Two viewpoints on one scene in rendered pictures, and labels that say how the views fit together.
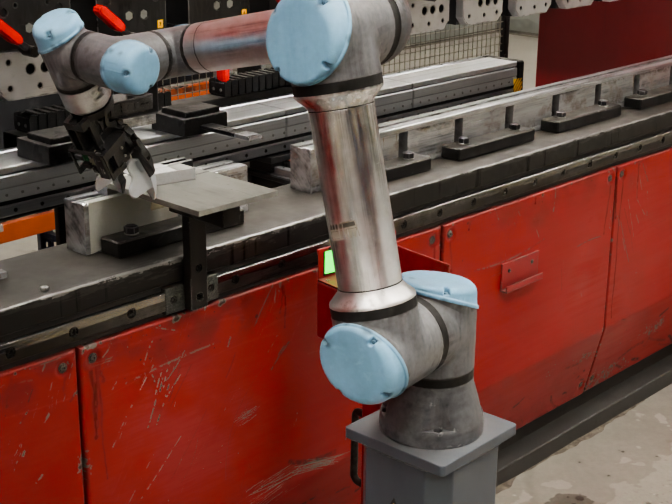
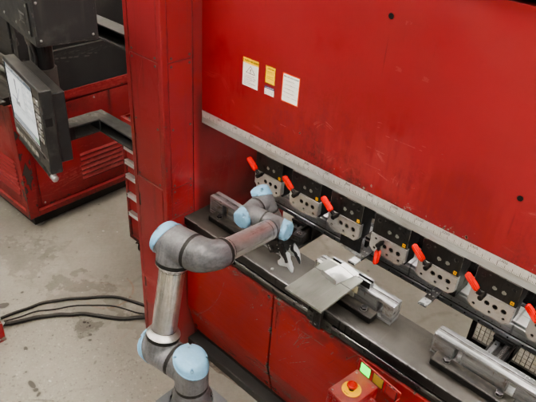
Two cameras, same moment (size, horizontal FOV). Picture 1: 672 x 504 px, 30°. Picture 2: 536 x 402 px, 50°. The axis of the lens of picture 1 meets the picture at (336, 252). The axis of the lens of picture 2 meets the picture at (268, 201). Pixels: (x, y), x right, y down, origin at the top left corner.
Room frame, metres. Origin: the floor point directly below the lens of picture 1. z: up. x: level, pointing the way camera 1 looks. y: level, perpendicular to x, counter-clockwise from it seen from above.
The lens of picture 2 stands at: (1.81, -1.45, 2.48)
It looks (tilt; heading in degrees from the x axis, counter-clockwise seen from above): 33 degrees down; 88
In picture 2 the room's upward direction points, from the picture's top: 4 degrees clockwise
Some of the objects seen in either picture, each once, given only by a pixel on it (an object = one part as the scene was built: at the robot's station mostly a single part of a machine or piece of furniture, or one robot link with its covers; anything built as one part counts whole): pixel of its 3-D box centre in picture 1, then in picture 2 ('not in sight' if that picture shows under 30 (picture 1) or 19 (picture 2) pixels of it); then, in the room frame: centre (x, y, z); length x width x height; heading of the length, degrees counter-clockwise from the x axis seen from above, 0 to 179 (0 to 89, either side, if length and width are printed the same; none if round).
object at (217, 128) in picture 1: (212, 123); (439, 287); (2.57, 0.26, 1.01); 0.26 x 0.12 x 0.05; 47
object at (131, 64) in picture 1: (124, 62); (252, 214); (1.82, 0.31, 1.27); 0.11 x 0.11 x 0.08; 55
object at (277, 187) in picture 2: not in sight; (274, 171); (1.91, 0.66, 1.26); 0.15 x 0.09 x 0.17; 137
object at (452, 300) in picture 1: (432, 320); (189, 368); (1.64, -0.14, 0.94); 0.13 x 0.12 x 0.14; 145
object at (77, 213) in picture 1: (160, 204); (355, 288); (2.26, 0.33, 0.92); 0.39 x 0.06 x 0.10; 137
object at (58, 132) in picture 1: (81, 150); (369, 248); (2.33, 0.49, 1.01); 0.26 x 0.12 x 0.05; 47
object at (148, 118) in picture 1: (132, 101); (352, 242); (2.22, 0.37, 1.13); 0.10 x 0.02 x 0.10; 137
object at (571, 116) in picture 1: (581, 117); not in sight; (3.20, -0.64, 0.89); 0.30 x 0.05 x 0.03; 137
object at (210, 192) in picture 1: (188, 188); (324, 284); (2.12, 0.26, 1.00); 0.26 x 0.18 x 0.01; 47
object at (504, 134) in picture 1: (489, 142); not in sight; (2.91, -0.36, 0.89); 0.30 x 0.05 x 0.03; 137
